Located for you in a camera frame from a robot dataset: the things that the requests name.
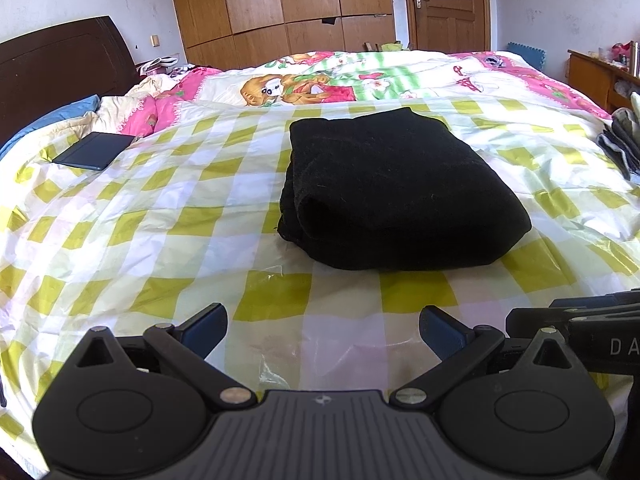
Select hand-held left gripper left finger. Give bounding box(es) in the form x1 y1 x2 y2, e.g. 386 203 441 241
75 302 259 409

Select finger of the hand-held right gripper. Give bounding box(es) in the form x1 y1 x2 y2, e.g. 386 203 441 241
505 307 574 340
549 289 640 314

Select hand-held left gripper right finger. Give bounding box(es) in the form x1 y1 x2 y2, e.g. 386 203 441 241
390 304 577 408

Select black pants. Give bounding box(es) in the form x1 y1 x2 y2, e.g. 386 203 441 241
276 106 533 272

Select printed checkered blanket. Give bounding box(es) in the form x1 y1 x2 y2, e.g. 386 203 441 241
0 49 640 466

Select grey folded cloth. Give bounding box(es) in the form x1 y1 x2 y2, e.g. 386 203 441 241
596 91 640 182

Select dark tablet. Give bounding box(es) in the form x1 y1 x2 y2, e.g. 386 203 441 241
51 131 137 172

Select wooden side cabinet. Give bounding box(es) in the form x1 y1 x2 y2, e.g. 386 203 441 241
567 48 640 115

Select blue pillow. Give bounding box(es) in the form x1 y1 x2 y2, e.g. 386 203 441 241
0 94 102 157

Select blue foam mat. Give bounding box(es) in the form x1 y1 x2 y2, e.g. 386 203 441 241
507 41 549 69

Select white clothes heap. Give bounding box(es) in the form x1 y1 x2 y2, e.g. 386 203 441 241
136 55 182 77

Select dark wooden headboard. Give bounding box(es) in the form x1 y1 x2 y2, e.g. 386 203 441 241
0 15 137 147

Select wooden door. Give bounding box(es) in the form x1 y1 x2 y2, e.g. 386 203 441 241
402 0 492 54

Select wooden wardrobe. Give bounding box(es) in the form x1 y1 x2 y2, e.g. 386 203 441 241
166 0 397 69

